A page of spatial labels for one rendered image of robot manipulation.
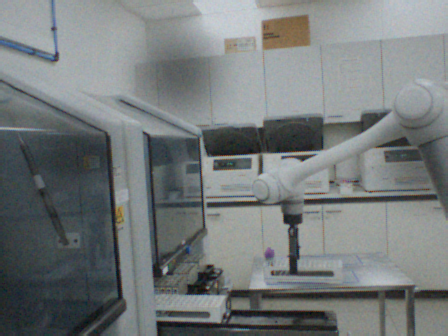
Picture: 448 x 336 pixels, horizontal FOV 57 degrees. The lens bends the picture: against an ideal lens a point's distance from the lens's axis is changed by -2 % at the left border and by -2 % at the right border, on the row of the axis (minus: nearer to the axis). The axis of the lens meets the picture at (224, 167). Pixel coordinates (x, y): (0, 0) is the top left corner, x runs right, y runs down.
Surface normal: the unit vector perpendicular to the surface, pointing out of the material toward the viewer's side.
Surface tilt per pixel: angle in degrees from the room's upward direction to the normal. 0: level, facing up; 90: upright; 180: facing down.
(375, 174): 90
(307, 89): 90
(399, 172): 90
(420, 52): 90
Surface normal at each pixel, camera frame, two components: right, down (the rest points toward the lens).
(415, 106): -0.62, -0.03
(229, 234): -0.19, 0.07
